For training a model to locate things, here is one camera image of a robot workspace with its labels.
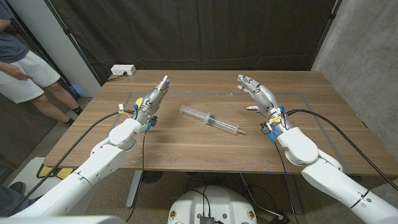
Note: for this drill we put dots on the white table leg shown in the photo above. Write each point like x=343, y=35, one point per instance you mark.
x=134, y=186
x=293, y=196

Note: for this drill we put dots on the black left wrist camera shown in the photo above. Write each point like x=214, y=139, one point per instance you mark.
x=152, y=120

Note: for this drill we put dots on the white power strip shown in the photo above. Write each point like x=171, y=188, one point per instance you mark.
x=122, y=69

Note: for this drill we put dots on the white robot torso edge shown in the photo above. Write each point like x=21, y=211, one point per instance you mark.
x=62, y=220

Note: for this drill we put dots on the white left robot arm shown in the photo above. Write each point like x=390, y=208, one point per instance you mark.
x=93, y=168

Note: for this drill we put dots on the yellow and black floor object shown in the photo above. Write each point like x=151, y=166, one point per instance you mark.
x=63, y=172

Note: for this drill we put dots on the yellow tennis ball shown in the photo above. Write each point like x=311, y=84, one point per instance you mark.
x=139, y=101

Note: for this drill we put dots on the large clear plastic syringe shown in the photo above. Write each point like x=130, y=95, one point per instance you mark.
x=211, y=119

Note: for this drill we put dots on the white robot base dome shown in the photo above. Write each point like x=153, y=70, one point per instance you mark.
x=211, y=202

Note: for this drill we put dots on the black floor power adapter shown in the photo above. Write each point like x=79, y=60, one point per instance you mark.
x=280, y=218

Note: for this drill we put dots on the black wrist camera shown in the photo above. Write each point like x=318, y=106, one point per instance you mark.
x=266, y=129
x=152, y=120

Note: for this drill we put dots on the black backdrop stand pole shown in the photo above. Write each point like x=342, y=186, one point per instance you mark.
x=325, y=31
x=71, y=37

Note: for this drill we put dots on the white toy airplane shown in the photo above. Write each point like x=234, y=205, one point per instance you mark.
x=252, y=108

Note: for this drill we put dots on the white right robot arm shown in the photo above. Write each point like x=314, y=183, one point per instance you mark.
x=329, y=180

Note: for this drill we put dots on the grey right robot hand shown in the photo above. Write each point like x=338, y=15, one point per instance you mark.
x=262, y=95

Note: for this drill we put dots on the white floor platform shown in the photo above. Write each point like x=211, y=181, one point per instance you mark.
x=25, y=177

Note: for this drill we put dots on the standing person in white shorts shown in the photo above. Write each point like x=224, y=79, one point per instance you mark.
x=21, y=77

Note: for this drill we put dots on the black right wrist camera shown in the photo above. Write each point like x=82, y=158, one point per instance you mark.
x=266, y=129

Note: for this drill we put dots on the seated person in jeans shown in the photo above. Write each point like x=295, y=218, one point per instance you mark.
x=9, y=196

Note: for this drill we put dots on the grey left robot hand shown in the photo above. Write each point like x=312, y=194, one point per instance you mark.
x=152, y=101

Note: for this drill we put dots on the round black floor fan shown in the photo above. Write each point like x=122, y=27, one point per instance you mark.
x=151, y=176

